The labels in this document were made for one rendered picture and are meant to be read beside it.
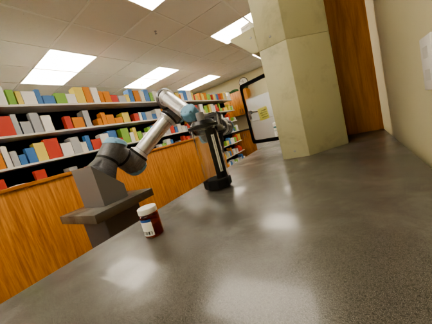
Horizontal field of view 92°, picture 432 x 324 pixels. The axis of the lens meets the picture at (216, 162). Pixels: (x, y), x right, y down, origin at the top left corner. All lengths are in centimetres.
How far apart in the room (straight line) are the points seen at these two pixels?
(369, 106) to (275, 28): 61
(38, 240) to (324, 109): 224
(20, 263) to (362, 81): 256
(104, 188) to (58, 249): 133
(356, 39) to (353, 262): 112
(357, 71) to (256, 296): 116
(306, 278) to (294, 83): 77
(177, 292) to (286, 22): 94
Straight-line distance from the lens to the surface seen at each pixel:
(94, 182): 112
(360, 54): 131
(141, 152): 128
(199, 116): 73
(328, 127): 101
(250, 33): 103
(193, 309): 31
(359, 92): 130
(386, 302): 29
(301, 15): 105
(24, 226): 229
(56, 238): 236
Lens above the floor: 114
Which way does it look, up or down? 8 degrees down
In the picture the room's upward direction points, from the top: 15 degrees counter-clockwise
